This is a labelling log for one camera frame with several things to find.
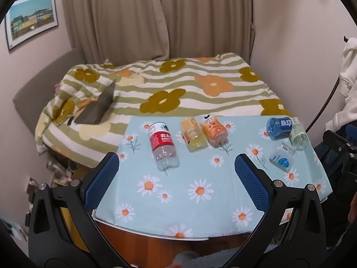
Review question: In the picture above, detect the daisy print tablecloth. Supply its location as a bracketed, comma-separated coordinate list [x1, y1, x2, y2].
[93, 115, 334, 238]

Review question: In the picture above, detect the red label water bottle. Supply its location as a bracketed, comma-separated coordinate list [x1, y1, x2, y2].
[148, 122, 180, 172]

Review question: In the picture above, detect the striped flower blanket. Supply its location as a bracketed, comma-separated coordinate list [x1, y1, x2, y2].
[35, 52, 293, 168]

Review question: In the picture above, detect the grey laptop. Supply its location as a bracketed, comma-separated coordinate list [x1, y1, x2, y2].
[73, 80, 117, 125]

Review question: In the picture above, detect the orange drink bottle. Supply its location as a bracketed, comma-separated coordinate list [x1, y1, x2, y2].
[201, 113, 228, 147]

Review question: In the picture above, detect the clear bottle blue label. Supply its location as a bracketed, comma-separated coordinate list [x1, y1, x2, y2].
[269, 142, 297, 173]

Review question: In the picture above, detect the pile of papers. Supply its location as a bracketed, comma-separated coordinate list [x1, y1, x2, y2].
[26, 149, 84, 199]

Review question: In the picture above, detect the framed wall picture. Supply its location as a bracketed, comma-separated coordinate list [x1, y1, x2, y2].
[5, 0, 59, 51]

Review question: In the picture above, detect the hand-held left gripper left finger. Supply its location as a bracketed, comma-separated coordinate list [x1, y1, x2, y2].
[28, 152, 132, 268]

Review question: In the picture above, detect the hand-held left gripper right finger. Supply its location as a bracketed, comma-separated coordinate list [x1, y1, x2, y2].
[223, 153, 327, 268]

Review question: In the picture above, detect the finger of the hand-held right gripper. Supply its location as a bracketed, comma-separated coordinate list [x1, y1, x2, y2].
[323, 130, 357, 179]

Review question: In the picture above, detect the yellow drink bottle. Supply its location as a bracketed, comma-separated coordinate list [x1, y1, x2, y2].
[180, 117, 208, 152]

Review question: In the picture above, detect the white garment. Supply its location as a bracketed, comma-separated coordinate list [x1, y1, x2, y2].
[325, 38, 357, 132]

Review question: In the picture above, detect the clear green bottle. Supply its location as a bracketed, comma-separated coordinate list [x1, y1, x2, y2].
[289, 117, 309, 151]

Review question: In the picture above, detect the blue drink bottle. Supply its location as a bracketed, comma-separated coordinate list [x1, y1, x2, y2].
[266, 116, 293, 140]

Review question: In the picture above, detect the beige curtain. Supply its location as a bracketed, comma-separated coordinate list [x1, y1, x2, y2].
[61, 0, 255, 63]

